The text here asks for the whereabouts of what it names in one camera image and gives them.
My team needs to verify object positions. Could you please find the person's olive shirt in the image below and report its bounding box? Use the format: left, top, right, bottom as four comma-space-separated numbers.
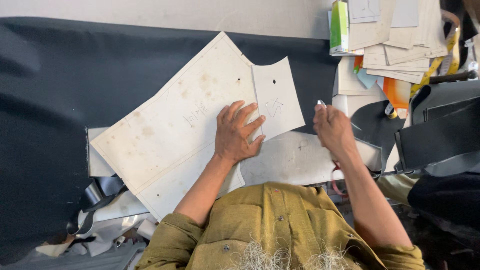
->
134, 181, 427, 270

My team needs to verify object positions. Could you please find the red plastic loop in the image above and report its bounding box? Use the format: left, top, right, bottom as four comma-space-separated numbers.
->
331, 161, 350, 199

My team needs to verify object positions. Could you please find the black cloth bundle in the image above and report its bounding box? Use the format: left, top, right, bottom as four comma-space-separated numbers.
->
407, 172, 480, 235

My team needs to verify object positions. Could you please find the person's left hand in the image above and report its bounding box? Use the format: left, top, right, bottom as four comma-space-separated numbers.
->
214, 100, 267, 166

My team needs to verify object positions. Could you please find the yellow measuring tape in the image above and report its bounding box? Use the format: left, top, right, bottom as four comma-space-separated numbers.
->
409, 10, 461, 99

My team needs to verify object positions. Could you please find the large stained cardboard pattern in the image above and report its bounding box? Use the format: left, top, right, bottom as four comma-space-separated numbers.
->
90, 31, 263, 222

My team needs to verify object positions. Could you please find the curved black leather cutout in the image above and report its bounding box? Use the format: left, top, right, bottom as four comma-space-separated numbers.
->
349, 100, 395, 174

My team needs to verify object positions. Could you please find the heap of paper scraps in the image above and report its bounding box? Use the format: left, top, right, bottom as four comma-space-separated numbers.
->
35, 190, 159, 260

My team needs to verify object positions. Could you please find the black leather scrap strip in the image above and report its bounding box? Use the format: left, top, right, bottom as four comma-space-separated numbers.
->
67, 174, 129, 236

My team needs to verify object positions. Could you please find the large black leather sheet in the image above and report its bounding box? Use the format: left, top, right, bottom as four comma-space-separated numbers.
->
0, 16, 341, 265

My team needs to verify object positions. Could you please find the small curved cardboard pattern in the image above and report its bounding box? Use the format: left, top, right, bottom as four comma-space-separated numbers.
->
251, 56, 306, 142

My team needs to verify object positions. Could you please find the white cardboard pattern piece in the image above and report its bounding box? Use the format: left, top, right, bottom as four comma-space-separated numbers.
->
331, 56, 389, 118

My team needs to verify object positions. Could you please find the person's right hand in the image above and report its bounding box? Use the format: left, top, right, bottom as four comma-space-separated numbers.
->
313, 104, 359, 161

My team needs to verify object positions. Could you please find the green and white box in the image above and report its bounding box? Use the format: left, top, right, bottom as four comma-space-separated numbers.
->
329, 0, 364, 57

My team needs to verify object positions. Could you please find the dark metal rod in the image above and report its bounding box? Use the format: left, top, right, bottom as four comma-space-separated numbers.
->
428, 70, 479, 85

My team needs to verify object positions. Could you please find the light blue paper piece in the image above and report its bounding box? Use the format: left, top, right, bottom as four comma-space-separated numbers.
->
356, 68, 379, 90

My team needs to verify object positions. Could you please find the pile of cardboard patterns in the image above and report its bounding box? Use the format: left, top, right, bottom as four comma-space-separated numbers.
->
347, 0, 451, 85

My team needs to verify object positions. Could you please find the orange packet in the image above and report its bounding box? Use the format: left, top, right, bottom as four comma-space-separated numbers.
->
382, 76, 412, 119

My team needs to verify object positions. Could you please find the stack of black leather pieces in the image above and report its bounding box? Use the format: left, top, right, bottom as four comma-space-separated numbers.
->
393, 80, 480, 178

